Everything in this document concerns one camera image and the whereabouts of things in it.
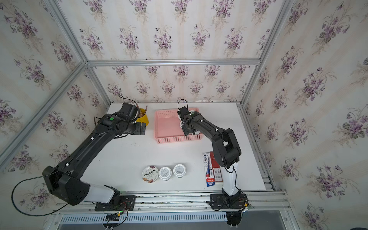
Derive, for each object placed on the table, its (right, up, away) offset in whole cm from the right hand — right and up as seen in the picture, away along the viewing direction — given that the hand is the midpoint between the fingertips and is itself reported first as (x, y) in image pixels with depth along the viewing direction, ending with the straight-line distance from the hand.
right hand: (194, 128), depth 95 cm
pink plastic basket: (-19, -1, +10) cm, 22 cm away
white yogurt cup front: (-17, -23, -18) cm, 34 cm away
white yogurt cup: (-9, +3, +2) cm, 10 cm away
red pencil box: (+13, -23, -11) cm, 28 cm away
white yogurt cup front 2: (-9, -22, -17) cm, 29 cm away
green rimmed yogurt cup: (-1, +1, -31) cm, 31 cm away
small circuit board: (-43, -43, -23) cm, 65 cm away
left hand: (-32, +1, -16) cm, 36 cm away
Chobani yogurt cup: (-26, -24, -17) cm, 39 cm away
